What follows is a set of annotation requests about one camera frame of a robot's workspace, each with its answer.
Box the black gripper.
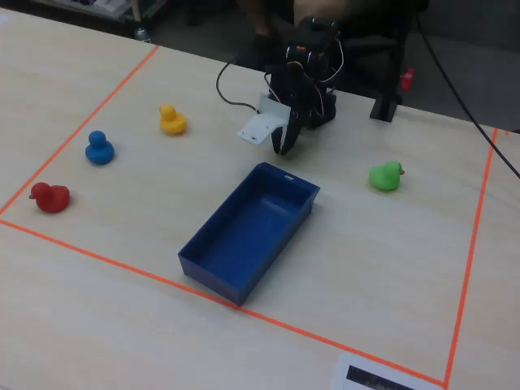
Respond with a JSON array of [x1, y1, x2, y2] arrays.
[[271, 60, 323, 157]]

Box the green rubber duck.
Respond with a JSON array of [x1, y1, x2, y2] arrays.
[[368, 160, 406, 193]]

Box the blue plastic box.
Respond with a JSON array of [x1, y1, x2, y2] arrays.
[[177, 161, 322, 307]]

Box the yellow rubber duck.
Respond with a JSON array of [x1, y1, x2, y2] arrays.
[[158, 103, 189, 137]]

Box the blue rubber duck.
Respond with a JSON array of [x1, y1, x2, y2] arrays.
[[84, 130, 115, 166]]

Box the red rubber duck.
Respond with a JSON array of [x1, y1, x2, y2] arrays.
[[28, 181, 71, 214]]

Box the black clamp stand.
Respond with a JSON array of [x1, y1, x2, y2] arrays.
[[368, 24, 412, 122]]

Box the black office chair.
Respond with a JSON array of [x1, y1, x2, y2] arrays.
[[339, 15, 410, 66]]

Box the red clamp knob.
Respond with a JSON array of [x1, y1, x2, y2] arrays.
[[400, 67, 417, 92]]

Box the orange tape line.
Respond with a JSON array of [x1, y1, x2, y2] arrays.
[[443, 128, 500, 389], [0, 218, 447, 387], [0, 45, 160, 216]]

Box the white paper label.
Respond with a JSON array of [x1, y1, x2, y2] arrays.
[[330, 352, 444, 390]]

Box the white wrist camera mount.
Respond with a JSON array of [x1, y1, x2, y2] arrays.
[[236, 92, 292, 145]]

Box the thin black camera cable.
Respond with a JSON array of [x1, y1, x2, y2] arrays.
[[215, 56, 265, 114]]

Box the white servo wire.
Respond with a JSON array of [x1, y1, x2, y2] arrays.
[[324, 30, 346, 85]]

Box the thick black cable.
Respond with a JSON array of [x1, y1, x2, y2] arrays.
[[413, 11, 520, 180]]

